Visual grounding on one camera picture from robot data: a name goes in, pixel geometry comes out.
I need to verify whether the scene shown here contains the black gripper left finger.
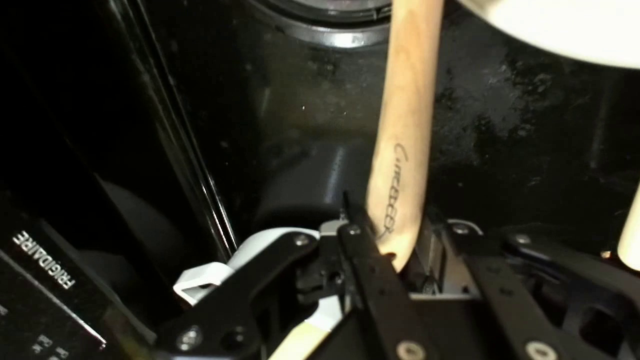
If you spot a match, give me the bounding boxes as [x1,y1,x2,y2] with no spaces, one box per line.
[339,194,434,360]

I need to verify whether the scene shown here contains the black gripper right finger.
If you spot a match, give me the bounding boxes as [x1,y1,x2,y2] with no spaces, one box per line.
[419,218,640,360]

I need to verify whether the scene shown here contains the wooden spoon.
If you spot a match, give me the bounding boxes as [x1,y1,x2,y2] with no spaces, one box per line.
[366,0,445,273]

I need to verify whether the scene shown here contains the black electric stove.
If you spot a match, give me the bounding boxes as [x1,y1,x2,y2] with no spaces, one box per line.
[3,0,639,360]

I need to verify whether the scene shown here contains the cream frying pan wooden handle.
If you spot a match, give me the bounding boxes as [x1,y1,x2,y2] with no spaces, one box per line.
[459,0,640,270]

